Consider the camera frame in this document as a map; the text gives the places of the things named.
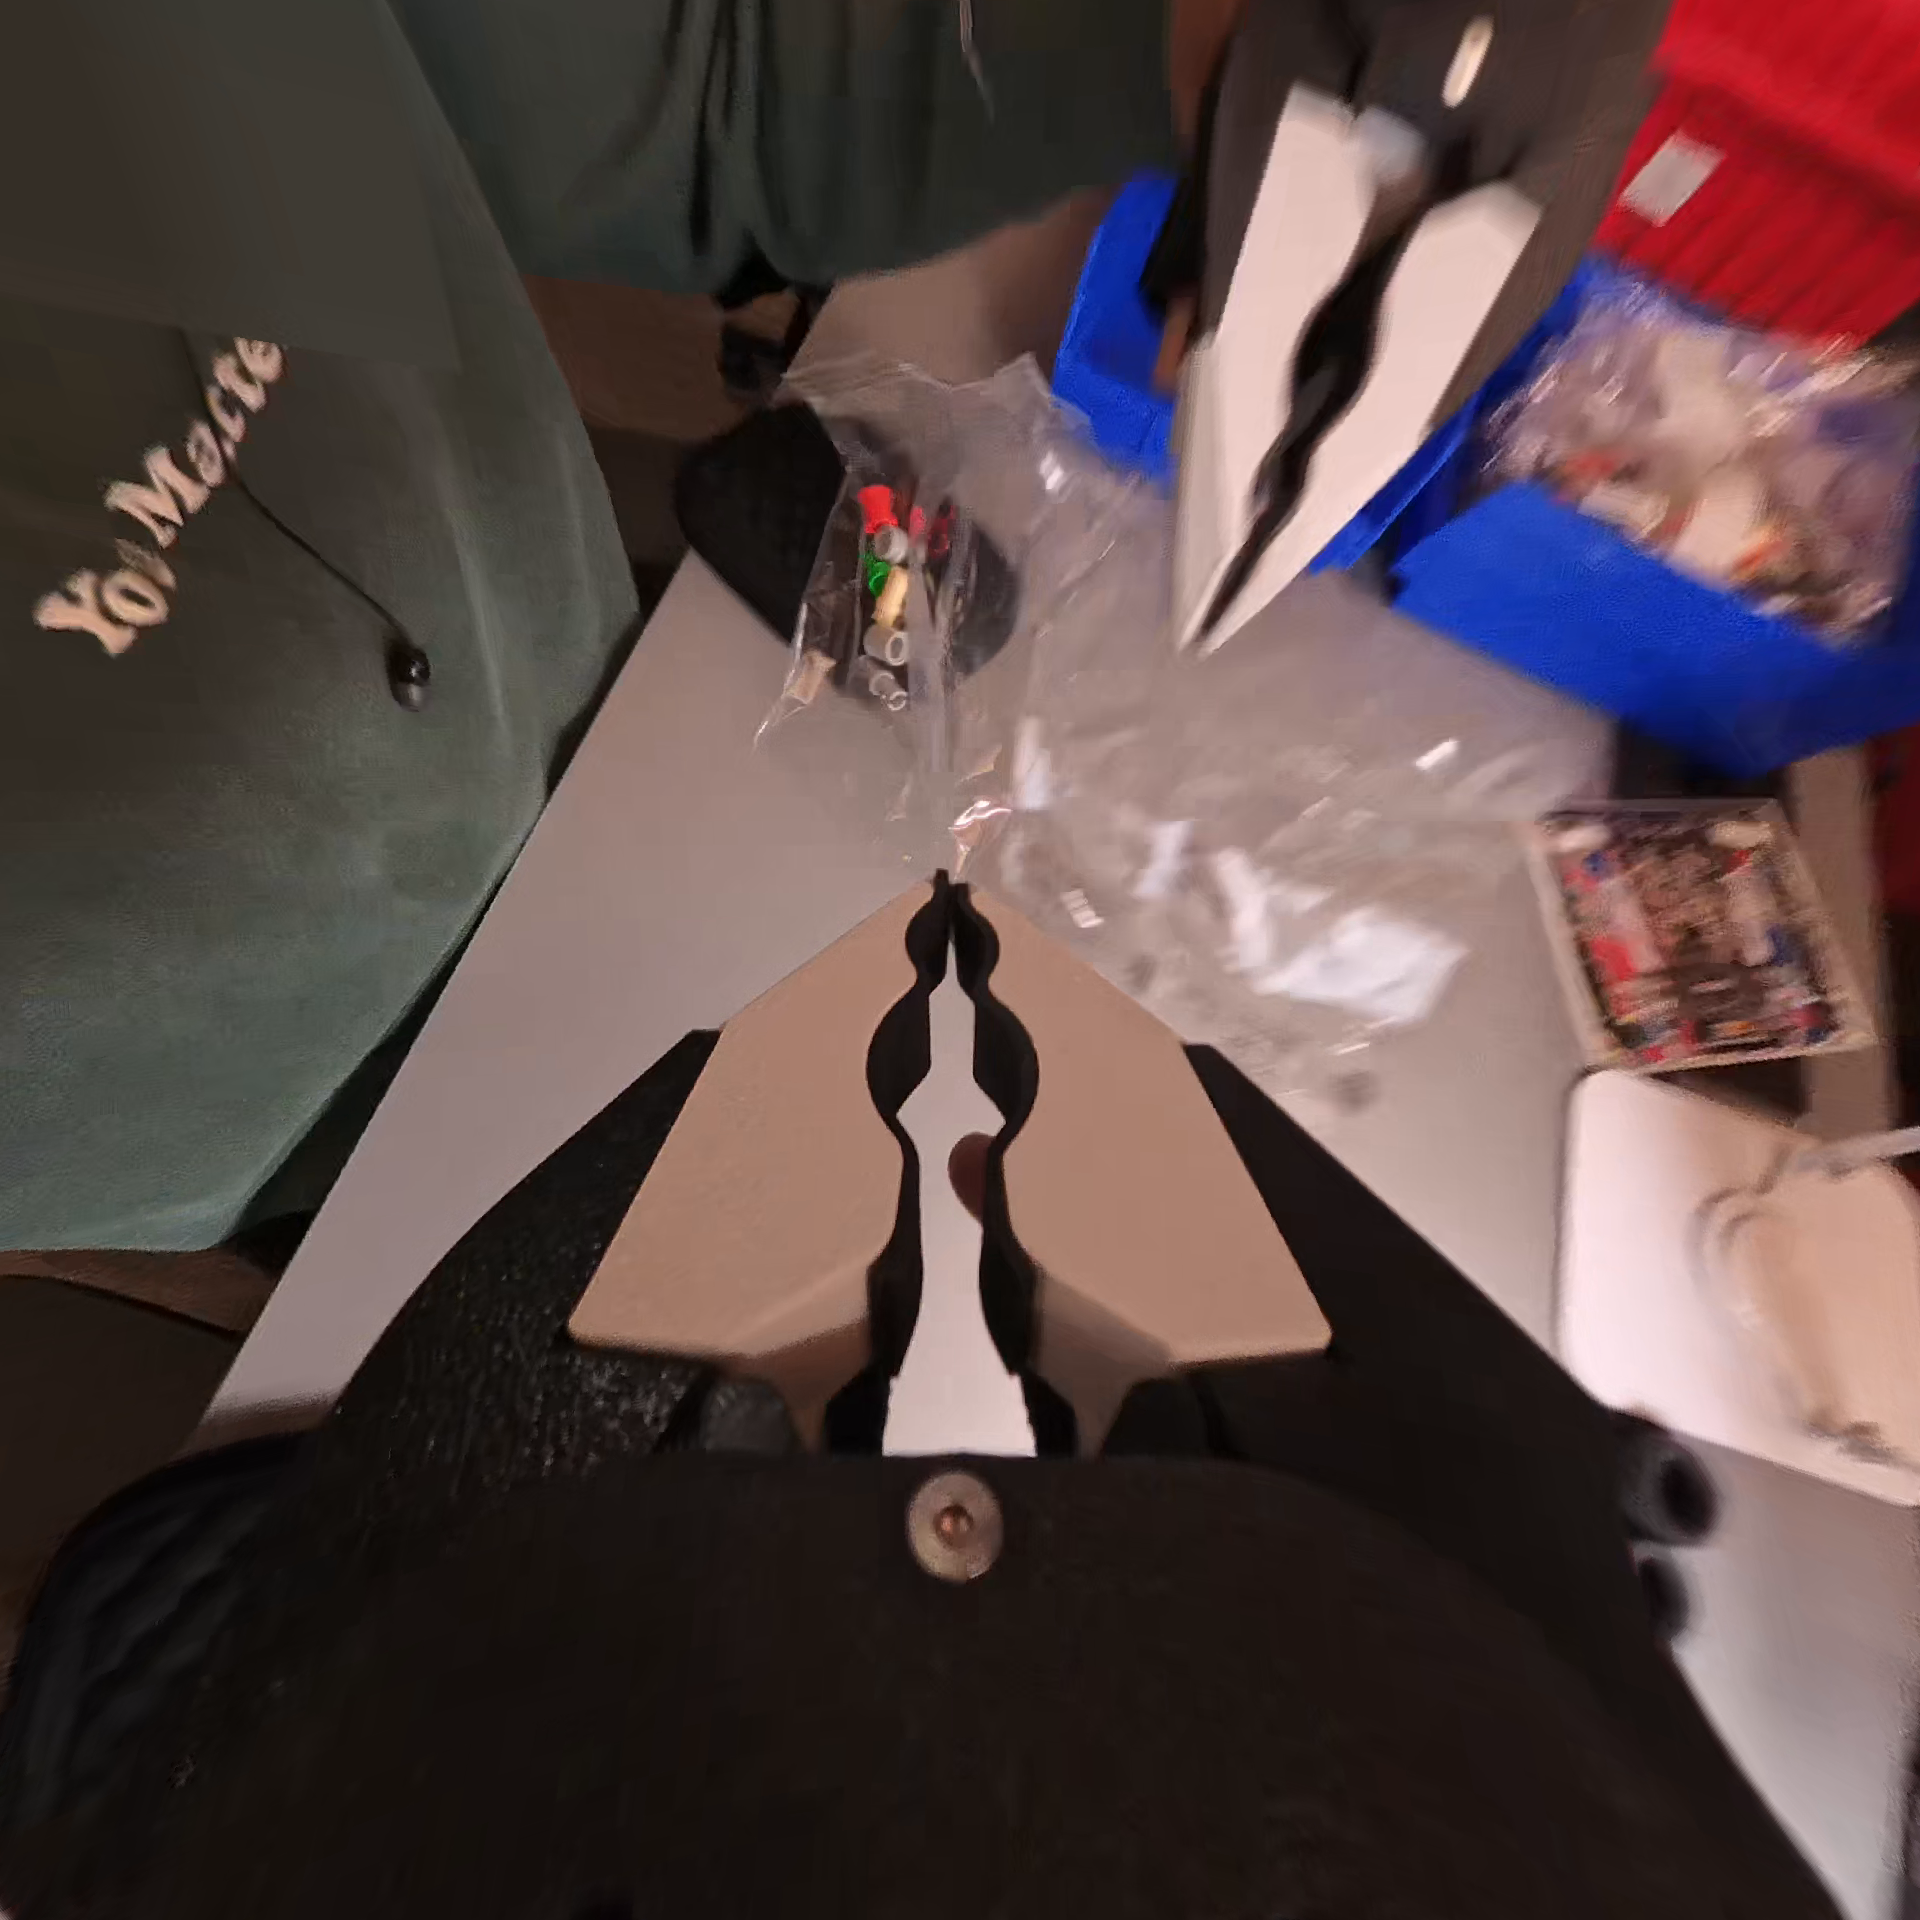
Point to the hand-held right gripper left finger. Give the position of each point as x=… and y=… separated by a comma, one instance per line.
x=753, y=1185

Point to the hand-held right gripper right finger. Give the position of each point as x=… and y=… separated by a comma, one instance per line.
x=1156, y=1198

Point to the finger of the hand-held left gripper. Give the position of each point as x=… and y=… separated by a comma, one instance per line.
x=1258, y=268
x=1438, y=317

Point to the large clear plastic bag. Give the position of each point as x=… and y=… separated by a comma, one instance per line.
x=1278, y=838

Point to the clear bag of lego parts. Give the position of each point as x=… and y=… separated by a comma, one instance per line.
x=1725, y=447

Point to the red storage bin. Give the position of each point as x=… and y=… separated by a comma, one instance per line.
x=1800, y=182

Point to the blue storage bin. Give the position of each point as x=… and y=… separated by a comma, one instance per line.
x=1577, y=630

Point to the black rubber toy tire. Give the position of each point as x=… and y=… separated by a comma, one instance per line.
x=1672, y=1479
x=1661, y=1596

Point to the person's torso green sweatshirt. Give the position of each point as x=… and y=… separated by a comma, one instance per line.
x=226, y=899

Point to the shiny sticker sheet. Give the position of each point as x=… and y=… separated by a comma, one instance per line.
x=1692, y=933

